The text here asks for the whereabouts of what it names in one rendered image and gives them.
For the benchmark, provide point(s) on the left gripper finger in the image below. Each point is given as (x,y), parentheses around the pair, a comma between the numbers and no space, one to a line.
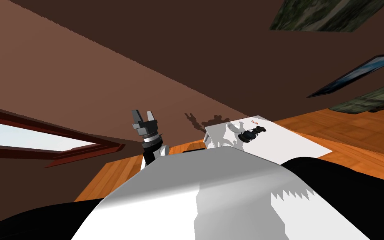
(137,116)
(150,116)

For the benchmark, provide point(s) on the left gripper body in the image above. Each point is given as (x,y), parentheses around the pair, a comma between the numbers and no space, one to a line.
(147,128)

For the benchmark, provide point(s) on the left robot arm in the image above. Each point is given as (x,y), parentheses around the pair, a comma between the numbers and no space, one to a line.
(152,150)

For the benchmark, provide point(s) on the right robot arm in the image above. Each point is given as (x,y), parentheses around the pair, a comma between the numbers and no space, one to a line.
(355,196)

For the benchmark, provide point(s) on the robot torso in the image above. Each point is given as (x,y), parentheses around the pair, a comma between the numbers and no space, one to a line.
(192,193)

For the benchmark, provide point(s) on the small red object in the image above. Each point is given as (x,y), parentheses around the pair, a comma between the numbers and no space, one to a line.
(255,122)

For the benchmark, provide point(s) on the red-framed window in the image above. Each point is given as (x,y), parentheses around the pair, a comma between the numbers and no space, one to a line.
(28,140)

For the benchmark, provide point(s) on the white table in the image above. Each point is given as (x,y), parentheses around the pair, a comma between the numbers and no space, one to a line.
(288,143)

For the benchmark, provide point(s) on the large green wall picture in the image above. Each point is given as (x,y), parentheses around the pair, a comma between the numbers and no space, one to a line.
(325,15)

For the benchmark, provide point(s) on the blue wall picture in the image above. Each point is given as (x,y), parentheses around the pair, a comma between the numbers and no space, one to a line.
(355,74)

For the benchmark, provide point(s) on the dark green wall picture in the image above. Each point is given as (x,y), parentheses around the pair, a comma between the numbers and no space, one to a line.
(372,98)

